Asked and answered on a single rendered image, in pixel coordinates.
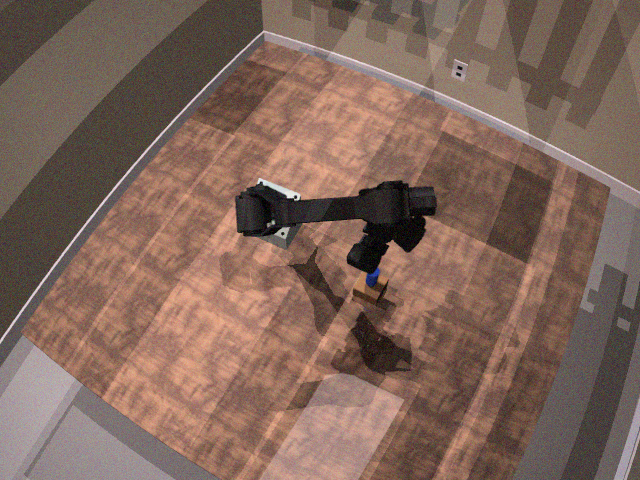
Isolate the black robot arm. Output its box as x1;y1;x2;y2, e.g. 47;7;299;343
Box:
235;180;437;253

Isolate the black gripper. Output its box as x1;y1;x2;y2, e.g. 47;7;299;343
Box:
347;221;391;275

